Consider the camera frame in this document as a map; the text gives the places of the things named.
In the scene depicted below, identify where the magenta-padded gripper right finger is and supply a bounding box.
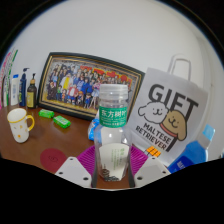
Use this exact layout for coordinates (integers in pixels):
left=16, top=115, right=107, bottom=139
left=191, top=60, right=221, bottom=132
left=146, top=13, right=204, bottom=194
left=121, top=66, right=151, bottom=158
left=128, top=144, right=172, bottom=188

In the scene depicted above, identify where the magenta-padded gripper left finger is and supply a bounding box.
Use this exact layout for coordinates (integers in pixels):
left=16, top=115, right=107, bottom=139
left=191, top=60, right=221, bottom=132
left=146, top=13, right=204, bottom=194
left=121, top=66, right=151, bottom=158
left=54, top=144, right=98, bottom=188

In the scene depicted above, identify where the clear green-labelled drink bottle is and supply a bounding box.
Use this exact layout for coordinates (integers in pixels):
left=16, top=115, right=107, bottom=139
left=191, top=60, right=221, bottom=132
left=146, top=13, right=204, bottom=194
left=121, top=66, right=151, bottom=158
left=93, top=83, right=133, bottom=183

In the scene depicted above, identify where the flat round red coaster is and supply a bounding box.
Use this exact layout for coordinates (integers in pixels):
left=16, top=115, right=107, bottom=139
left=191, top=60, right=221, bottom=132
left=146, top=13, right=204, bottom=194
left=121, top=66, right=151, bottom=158
left=39, top=147, right=69, bottom=174

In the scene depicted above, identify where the blue detergent bottle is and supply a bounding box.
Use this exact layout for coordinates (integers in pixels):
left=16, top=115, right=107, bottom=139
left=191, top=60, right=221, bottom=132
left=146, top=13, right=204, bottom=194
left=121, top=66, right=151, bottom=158
left=167, top=124, right=216, bottom=174

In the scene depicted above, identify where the white dog-print paper bag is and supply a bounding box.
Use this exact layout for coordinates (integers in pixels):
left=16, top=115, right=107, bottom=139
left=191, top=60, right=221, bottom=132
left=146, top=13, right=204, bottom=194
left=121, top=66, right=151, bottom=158
left=127, top=54, right=209, bottom=167

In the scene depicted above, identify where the white yellow-rimmed mug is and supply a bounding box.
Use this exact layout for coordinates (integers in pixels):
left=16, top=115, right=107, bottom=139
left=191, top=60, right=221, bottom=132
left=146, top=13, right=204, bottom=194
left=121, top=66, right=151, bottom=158
left=6, top=107, right=36, bottom=144

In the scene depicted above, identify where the framed group picture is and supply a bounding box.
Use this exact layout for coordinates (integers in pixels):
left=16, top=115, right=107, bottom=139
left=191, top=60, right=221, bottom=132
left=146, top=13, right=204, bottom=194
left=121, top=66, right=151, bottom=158
left=37, top=51, right=146, bottom=122

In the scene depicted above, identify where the dark amber pump bottle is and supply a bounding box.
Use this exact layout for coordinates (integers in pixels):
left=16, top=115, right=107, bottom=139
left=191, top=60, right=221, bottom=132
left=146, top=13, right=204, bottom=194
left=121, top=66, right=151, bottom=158
left=26, top=72, right=38, bottom=109

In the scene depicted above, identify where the dark blue pump bottle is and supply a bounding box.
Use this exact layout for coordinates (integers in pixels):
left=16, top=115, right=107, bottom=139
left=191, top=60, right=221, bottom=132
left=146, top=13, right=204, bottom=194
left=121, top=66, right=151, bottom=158
left=18, top=67, right=30, bottom=108

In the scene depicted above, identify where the white blue-capped bottle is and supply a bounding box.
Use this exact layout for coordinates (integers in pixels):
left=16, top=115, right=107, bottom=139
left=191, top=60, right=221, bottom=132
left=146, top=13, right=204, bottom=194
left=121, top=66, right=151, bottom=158
left=10, top=73, right=20, bottom=107

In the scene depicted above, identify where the pink and white long box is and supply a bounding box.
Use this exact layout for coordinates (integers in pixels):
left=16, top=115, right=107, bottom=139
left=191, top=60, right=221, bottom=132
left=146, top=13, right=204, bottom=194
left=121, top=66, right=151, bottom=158
left=0, top=51, right=13, bottom=111

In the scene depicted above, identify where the green and white long box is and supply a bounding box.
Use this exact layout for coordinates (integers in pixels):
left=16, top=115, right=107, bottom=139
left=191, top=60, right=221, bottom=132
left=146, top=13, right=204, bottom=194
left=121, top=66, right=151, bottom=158
left=2, top=49, right=19, bottom=108

